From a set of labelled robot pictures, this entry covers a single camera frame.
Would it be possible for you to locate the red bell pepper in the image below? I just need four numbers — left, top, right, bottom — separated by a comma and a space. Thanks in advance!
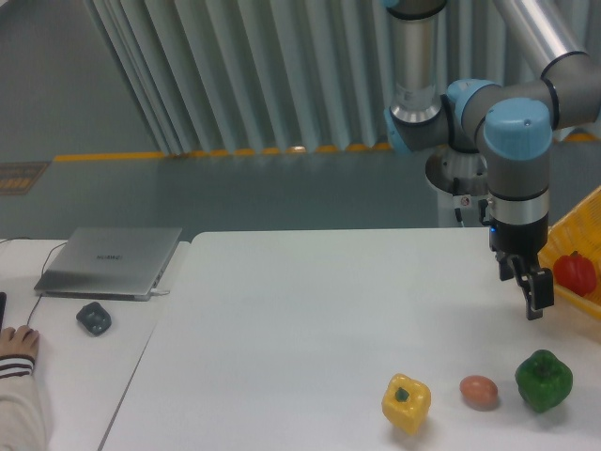
552, 251, 597, 297

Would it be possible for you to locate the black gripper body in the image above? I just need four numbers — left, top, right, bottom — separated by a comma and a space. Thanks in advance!
489, 222, 548, 264

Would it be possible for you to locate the silver closed laptop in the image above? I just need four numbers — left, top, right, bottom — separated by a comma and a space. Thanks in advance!
35, 227, 182, 302

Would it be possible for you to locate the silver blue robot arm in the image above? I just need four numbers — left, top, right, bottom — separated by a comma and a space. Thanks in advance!
383, 1, 600, 319

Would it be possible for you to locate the yellow bell pepper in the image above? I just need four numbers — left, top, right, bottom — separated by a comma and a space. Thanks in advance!
381, 373, 432, 435

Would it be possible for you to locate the green bell pepper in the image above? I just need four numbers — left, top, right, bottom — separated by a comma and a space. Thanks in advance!
515, 350, 574, 413

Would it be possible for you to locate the cream striped sleeve forearm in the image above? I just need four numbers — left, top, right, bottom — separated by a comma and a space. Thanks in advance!
1, 354, 47, 450

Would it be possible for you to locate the yellow woven basket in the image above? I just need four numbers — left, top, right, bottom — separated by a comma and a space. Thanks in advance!
539, 187, 600, 319

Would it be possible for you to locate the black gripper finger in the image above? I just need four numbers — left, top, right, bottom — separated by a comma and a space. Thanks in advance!
514, 256, 554, 320
497, 253, 515, 281

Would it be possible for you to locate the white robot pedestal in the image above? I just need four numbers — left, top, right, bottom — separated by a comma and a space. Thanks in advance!
425, 147, 488, 227

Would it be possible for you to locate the black keyboard edge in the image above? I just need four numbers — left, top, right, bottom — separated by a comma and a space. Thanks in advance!
0, 291, 8, 331

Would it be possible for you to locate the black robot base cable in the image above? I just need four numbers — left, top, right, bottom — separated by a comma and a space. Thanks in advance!
451, 177, 466, 229

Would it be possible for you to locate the black mouse cable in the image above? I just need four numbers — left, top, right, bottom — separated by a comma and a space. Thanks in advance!
0, 237, 69, 328

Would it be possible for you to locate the folding corrugated partition screen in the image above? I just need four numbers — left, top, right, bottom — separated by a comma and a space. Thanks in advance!
89, 1, 600, 155

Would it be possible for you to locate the brown egg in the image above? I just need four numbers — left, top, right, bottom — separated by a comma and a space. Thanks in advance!
459, 375, 499, 411

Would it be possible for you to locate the small black plastic gadget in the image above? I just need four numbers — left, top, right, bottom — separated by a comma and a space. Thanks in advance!
76, 302, 112, 336

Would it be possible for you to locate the person's hand on mouse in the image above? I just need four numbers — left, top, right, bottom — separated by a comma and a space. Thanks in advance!
0, 325, 40, 361

